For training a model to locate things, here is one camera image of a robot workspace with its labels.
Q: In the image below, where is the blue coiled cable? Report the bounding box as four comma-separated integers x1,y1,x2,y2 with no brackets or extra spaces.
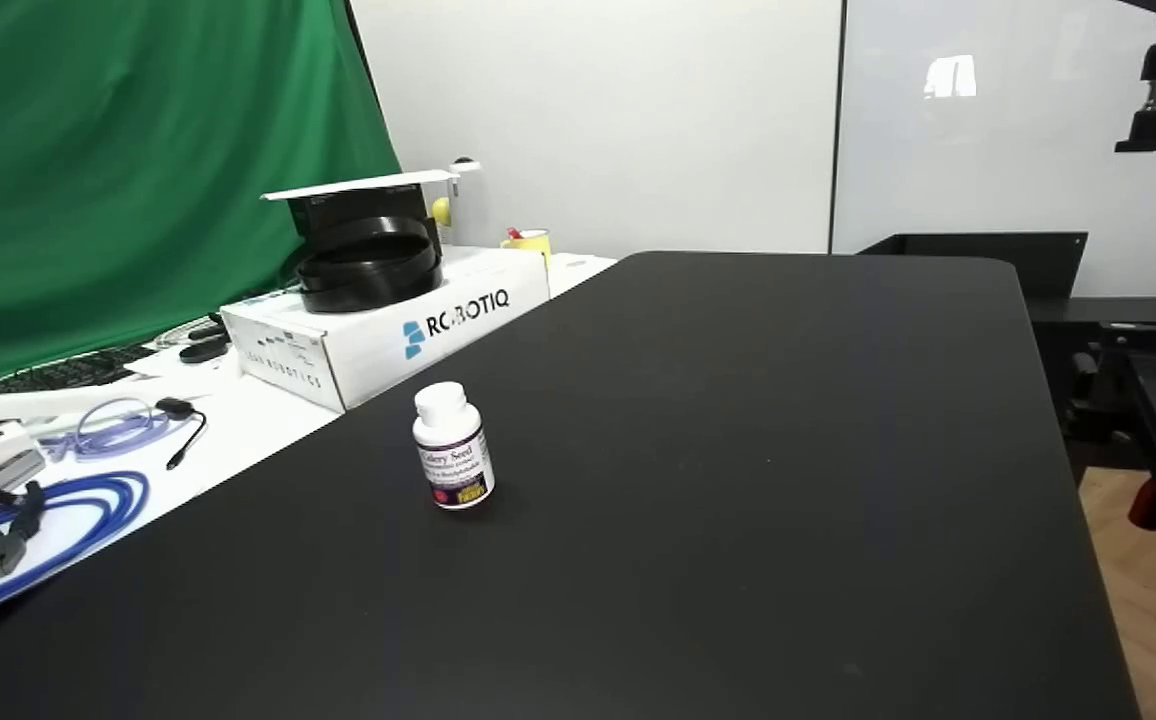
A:
0,469,151,632

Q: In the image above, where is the yellow small object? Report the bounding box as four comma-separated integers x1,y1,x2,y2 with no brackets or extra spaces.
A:
501,228,550,255

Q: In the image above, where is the white pill bottle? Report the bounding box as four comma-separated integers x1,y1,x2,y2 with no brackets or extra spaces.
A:
411,378,494,513

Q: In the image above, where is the black computer mouse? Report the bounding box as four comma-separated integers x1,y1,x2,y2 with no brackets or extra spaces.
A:
177,330,228,364

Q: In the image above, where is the black clamp tool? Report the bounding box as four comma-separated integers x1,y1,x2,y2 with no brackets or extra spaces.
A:
0,482,43,575

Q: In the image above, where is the black keyboard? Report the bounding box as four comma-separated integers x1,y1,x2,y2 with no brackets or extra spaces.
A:
0,349,144,391

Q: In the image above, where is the white Robotiq cardboard box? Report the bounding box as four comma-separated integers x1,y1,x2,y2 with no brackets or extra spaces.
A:
220,245,555,416

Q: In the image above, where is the black graduation cap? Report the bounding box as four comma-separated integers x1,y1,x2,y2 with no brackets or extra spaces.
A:
262,154,474,311

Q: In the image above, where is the green backdrop cloth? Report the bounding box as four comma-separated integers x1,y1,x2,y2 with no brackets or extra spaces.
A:
0,0,395,369

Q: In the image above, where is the black thin cable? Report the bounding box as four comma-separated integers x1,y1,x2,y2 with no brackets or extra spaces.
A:
151,391,213,472

